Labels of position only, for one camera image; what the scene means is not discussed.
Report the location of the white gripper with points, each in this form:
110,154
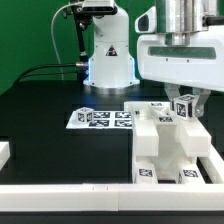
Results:
200,65

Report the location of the small white tagged cube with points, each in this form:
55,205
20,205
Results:
85,115
183,106

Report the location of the white chair seat block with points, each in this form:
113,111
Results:
169,149

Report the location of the white chair back frame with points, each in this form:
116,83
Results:
194,138

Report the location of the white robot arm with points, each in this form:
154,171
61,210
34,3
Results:
181,44

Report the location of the white base tag sheet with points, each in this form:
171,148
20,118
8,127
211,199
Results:
103,120

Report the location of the white right fence rail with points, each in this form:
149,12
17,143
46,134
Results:
214,166

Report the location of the white fence rail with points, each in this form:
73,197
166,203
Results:
4,153
214,166
112,197

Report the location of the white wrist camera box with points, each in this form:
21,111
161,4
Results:
147,22

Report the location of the black camera stand pole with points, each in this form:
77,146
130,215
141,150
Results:
82,21

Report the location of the overhead camera on stand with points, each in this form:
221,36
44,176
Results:
94,7

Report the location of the white front fence rail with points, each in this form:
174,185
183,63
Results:
112,197

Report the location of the white left fence rail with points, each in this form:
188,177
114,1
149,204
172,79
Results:
4,153

